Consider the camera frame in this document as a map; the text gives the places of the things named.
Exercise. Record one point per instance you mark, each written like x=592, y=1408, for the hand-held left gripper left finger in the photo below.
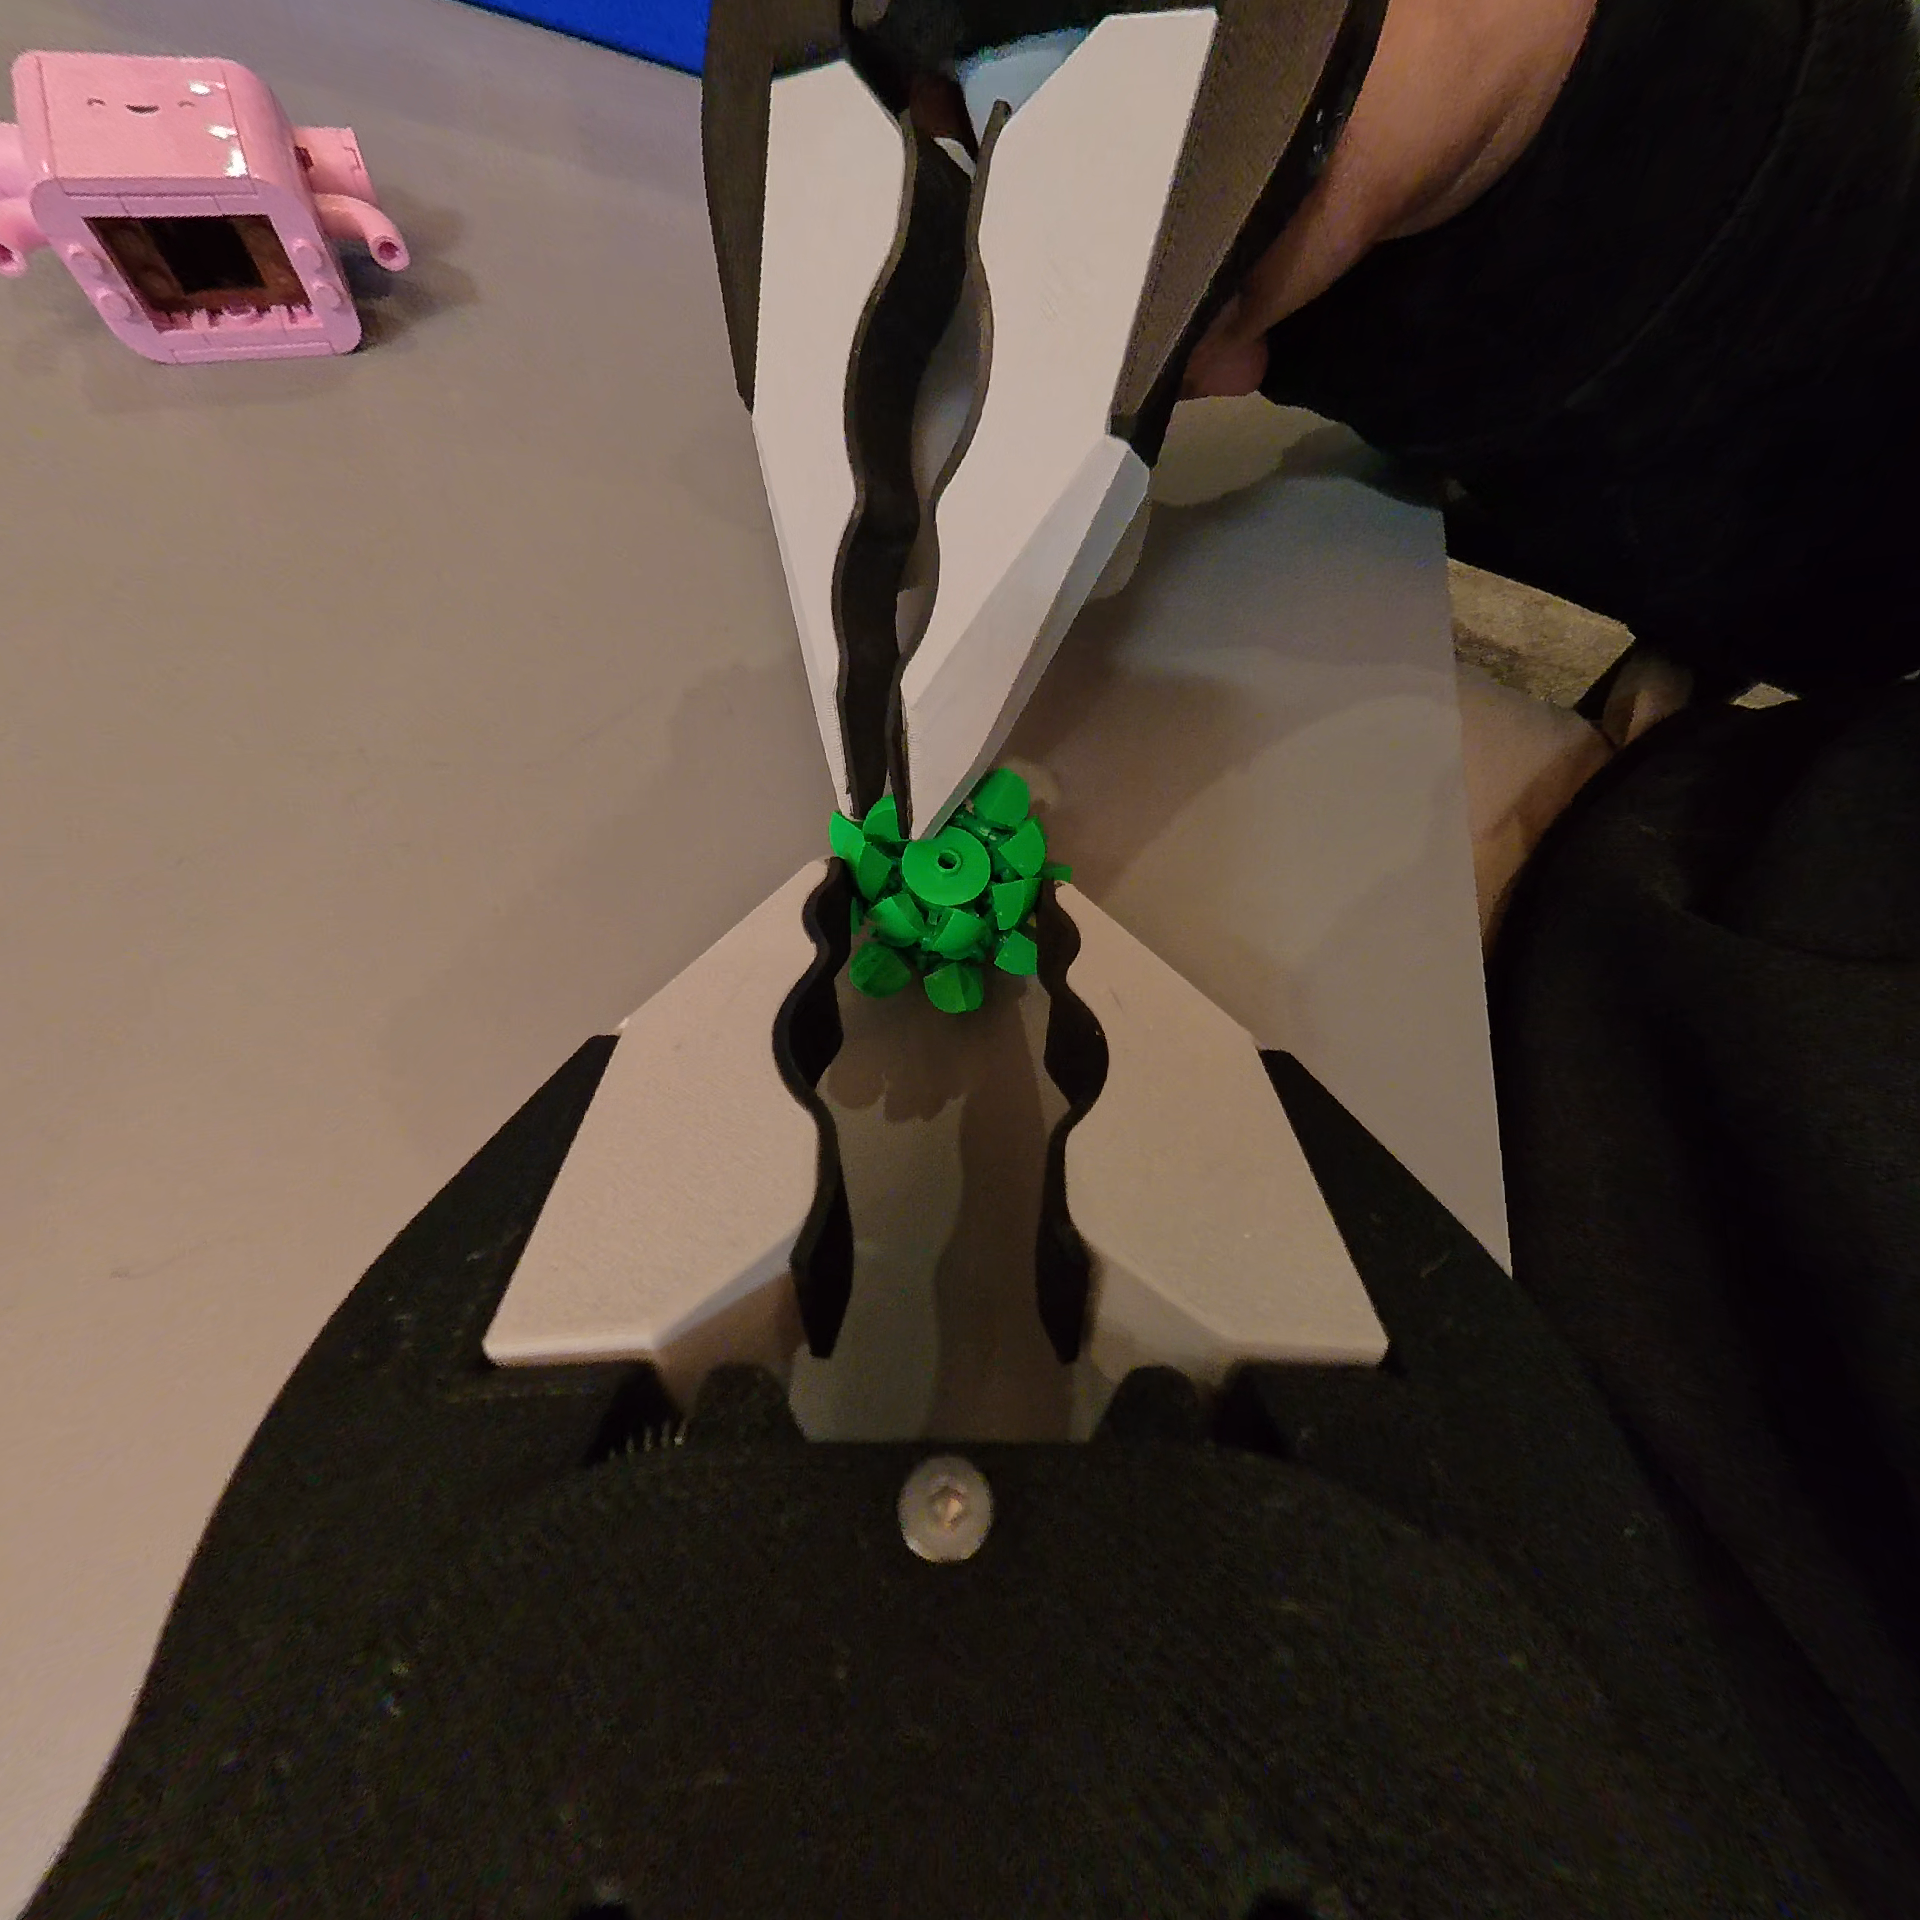
x=661, y=1201

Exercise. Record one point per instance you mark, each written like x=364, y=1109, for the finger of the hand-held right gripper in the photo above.
x=1065, y=299
x=802, y=330

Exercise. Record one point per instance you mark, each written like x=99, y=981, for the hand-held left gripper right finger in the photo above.
x=1229, y=1201

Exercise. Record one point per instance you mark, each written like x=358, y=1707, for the large green brick leaf rosette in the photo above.
x=878, y=971

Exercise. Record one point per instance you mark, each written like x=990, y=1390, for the person's right hand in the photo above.
x=1440, y=134

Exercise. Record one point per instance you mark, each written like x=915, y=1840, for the blue plastic bin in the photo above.
x=598, y=11

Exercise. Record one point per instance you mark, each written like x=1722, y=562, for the person's black clad torso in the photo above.
x=1723, y=1201

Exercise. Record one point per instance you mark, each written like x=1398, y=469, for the pink toy brick pot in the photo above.
x=149, y=118

